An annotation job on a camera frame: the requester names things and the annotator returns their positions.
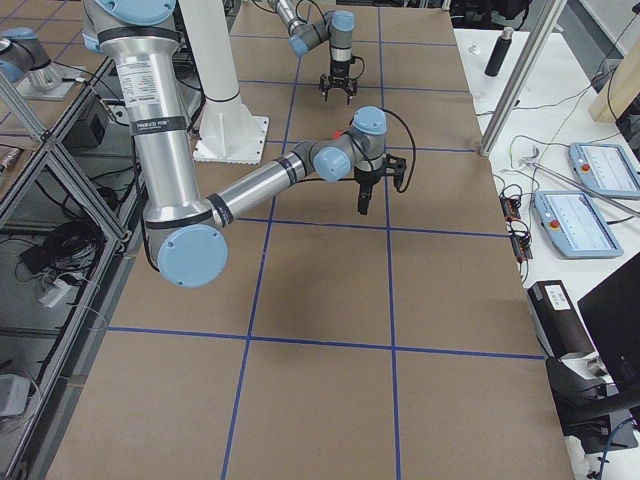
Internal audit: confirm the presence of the teach pendant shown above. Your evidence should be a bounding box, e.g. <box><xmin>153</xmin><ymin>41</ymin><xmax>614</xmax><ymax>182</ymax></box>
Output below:
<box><xmin>569</xmin><ymin>142</ymin><xmax>639</xmax><ymax>199</ymax></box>
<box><xmin>533</xmin><ymin>191</ymin><xmax>624</xmax><ymax>259</ymax></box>

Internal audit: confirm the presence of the upper teach pendant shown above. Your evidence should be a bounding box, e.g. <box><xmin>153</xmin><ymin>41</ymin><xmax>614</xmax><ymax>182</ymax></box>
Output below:
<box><xmin>569</xmin><ymin>142</ymin><xmax>639</xmax><ymax>199</ymax></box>

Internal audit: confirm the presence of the black cardboard box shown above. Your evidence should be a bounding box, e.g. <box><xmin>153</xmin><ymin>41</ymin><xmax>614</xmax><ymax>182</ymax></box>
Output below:
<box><xmin>527</xmin><ymin>280</ymin><xmax>599</xmax><ymax>371</ymax></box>

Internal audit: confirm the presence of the brown paper table mat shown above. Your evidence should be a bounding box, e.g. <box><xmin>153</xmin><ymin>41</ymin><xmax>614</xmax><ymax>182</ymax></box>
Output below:
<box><xmin>48</xmin><ymin>6</ymin><xmax>573</xmax><ymax>479</ymax></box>

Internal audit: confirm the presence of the lower teach pendant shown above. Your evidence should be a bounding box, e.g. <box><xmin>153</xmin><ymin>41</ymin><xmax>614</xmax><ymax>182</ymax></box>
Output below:
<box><xmin>533</xmin><ymin>191</ymin><xmax>624</xmax><ymax>259</ymax></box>

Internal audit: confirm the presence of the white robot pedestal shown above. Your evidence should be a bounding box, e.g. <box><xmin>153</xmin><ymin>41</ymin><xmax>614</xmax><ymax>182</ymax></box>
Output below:
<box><xmin>179</xmin><ymin>0</ymin><xmax>269</xmax><ymax>164</ymax></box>

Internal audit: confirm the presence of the black monitor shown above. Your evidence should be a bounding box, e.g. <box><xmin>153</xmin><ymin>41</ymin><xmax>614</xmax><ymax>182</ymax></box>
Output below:
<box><xmin>578</xmin><ymin>254</ymin><xmax>639</xmax><ymax>391</ymax></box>

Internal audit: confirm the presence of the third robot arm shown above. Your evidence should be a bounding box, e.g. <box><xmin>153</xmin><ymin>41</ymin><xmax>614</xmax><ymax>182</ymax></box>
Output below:
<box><xmin>1</xmin><ymin>21</ymin><xmax>329</xmax><ymax>103</ymax></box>

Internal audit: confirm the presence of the black power adapter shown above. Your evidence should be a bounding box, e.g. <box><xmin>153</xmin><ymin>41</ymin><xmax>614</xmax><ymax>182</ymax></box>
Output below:
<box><xmin>19</xmin><ymin>245</ymin><xmax>51</xmax><ymax>274</ymax></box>

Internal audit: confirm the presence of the black water bottle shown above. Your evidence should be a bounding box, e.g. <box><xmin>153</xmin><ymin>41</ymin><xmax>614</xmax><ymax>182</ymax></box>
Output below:
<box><xmin>484</xmin><ymin>27</ymin><xmax>514</xmax><ymax>77</ymax></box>

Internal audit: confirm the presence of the metal reacher rod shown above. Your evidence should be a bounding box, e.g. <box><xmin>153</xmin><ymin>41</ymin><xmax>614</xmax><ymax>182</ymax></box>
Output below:
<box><xmin>519</xmin><ymin>152</ymin><xmax>640</xmax><ymax>217</ymax></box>

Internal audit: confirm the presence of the aluminium frame post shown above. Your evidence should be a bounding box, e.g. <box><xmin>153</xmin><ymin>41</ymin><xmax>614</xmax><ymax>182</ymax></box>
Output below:
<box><xmin>478</xmin><ymin>0</ymin><xmax>567</xmax><ymax>158</ymax></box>

